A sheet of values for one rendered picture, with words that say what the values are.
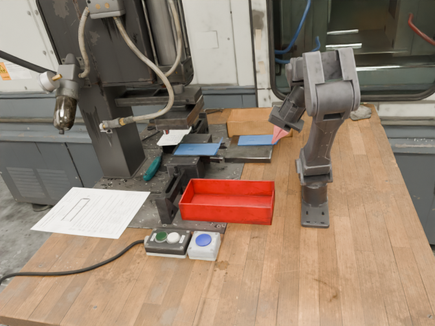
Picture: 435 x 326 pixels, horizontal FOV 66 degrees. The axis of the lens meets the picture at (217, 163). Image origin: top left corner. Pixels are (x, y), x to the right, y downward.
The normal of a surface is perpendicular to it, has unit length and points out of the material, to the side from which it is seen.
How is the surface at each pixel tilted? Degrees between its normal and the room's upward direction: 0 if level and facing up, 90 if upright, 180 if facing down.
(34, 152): 90
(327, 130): 118
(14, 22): 90
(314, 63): 47
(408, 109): 90
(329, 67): 73
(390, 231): 0
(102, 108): 90
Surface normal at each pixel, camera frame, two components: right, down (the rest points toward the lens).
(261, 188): -0.22, 0.54
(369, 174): -0.13, -0.84
